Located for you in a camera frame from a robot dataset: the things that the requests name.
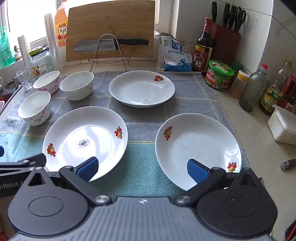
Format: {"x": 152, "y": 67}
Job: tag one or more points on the white plate with fruit print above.
{"x": 141, "y": 88}
{"x": 69, "y": 129}
{"x": 201, "y": 139}

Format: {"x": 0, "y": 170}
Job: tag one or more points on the white floral bowl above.
{"x": 47, "y": 80}
{"x": 34, "y": 109}

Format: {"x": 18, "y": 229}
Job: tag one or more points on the dark red knife block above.
{"x": 225, "y": 44}

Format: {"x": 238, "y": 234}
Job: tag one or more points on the red packaged bottle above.
{"x": 290, "y": 90}

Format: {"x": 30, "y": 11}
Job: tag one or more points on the clear drinking glass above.
{"x": 24, "y": 78}

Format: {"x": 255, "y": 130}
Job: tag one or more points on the green plastic bag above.
{"x": 5, "y": 51}

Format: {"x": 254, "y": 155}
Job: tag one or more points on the glass bottle with red cap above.
{"x": 253, "y": 90}

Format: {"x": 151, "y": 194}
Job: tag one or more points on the grey green plaid cloth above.
{"x": 143, "y": 143}

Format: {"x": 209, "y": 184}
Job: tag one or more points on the yellow lidded spice jar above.
{"x": 239, "y": 85}

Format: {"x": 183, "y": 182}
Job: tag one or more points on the glass jar with yellow lid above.
{"x": 42, "y": 62}

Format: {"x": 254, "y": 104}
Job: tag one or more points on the metal binder clip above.
{"x": 185, "y": 47}

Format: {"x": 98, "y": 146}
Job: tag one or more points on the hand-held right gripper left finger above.
{"x": 89, "y": 169}

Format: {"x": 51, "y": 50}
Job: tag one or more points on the plain white bowl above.
{"x": 76, "y": 88}

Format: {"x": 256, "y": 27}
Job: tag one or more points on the cooking oil bottle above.
{"x": 272, "y": 92}

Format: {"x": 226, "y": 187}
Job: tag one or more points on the black appliance with red trim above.
{"x": 291, "y": 231}

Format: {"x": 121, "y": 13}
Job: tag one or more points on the black kitchen scissors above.
{"x": 240, "y": 17}

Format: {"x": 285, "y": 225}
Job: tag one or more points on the bamboo cutting board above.
{"x": 111, "y": 20}

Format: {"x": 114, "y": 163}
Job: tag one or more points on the short stack of clear cups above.
{"x": 24, "y": 48}

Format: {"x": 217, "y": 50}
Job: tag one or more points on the yellow liquid plastic bottle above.
{"x": 60, "y": 25}

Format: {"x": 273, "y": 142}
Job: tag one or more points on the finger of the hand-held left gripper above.
{"x": 27, "y": 160}
{"x": 1, "y": 151}

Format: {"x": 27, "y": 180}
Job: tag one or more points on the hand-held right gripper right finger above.
{"x": 196, "y": 171}

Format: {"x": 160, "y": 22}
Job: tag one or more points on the tall stack of clear cups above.
{"x": 52, "y": 41}

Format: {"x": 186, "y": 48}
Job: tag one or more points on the white blue salt bag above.
{"x": 175, "y": 58}

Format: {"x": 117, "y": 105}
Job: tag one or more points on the white plastic box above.
{"x": 283, "y": 125}

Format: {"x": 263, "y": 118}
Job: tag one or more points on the dark vinegar bottle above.
{"x": 203, "y": 53}

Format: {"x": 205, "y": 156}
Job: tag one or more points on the green lidded sauce jar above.
{"x": 218, "y": 76}

